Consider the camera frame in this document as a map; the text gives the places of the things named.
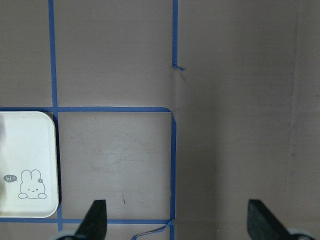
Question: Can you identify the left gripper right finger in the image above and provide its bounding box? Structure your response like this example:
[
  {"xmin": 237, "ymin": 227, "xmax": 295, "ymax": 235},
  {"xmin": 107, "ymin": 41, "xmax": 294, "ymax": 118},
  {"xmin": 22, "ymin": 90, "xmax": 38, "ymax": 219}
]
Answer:
[{"xmin": 247, "ymin": 199, "xmax": 315, "ymax": 240}]

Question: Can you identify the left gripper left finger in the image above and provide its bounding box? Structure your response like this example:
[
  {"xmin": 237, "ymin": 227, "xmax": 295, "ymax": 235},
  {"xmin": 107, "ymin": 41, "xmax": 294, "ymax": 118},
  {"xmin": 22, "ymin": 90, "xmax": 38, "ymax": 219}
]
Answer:
[{"xmin": 51, "ymin": 199, "xmax": 107, "ymax": 240}]

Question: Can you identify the cream serving tray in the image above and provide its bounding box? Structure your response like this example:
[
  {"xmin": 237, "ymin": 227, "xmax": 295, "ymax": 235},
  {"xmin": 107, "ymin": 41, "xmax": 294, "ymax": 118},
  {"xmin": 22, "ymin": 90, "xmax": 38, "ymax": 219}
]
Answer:
[{"xmin": 0, "ymin": 111, "xmax": 59, "ymax": 218}]

